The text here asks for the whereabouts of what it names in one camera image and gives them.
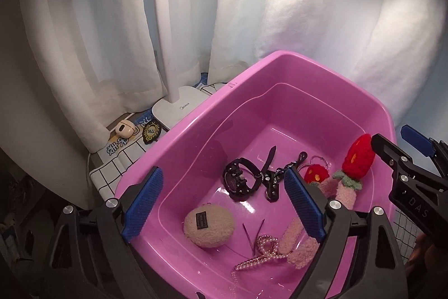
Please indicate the beige fluffy round pouch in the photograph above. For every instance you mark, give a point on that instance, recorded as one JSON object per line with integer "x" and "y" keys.
{"x": 210, "y": 225}

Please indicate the white desk lamp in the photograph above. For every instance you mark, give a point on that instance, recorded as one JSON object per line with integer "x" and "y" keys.
{"x": 168, "y": 57}

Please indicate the black wrist watch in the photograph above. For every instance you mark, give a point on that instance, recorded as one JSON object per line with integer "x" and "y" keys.
{"x": 232, "y": 180}

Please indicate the black and gold badge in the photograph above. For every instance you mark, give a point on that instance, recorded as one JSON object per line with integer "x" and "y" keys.
{"x": 150, "y": 132}

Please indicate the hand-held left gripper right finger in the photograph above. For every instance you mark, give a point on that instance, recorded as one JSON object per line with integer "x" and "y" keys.
{"x": 302, "y": 204}

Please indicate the cream earbuds case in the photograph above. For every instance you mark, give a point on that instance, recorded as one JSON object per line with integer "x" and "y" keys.
{"x": 125, "y": 128}

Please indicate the white checked tablecloth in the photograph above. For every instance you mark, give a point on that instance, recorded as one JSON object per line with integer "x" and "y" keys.
{"x": 108, "y": 173}

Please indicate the pink plastic basin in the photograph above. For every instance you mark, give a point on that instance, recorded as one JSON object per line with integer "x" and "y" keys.
{"x": 245, "y": 117}

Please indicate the pink plush strawberry toy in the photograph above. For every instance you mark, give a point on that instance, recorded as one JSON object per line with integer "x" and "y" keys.
{"x": 357, "y": 155}

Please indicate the person's right hand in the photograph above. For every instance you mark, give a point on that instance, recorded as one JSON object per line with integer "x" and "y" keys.
{"x": 425, "y": 250}

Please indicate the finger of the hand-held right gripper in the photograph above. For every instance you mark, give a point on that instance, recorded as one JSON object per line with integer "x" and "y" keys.
{"x": 385, "y": 146}
{"x": 414, "y": 139}

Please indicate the blue printed sheet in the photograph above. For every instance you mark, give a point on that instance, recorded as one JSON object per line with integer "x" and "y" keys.
{"x": 115, "y": 148}

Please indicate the thin silver hoop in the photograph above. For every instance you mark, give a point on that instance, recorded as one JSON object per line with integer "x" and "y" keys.
{"x": 328, "y": 164}

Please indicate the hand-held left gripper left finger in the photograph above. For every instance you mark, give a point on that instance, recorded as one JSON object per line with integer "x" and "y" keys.
{"x": 143, "y": 208}

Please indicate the gold pearl claw clip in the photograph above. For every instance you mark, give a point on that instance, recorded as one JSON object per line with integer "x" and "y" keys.
{"x": 266, "y": 246}

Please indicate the white curtain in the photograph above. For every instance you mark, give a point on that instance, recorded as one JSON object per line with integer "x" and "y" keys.
{"x": 87, "y": 22}

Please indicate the thin purple hair pin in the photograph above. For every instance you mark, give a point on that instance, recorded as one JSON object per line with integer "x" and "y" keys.
{"x": 246, "y": 234}

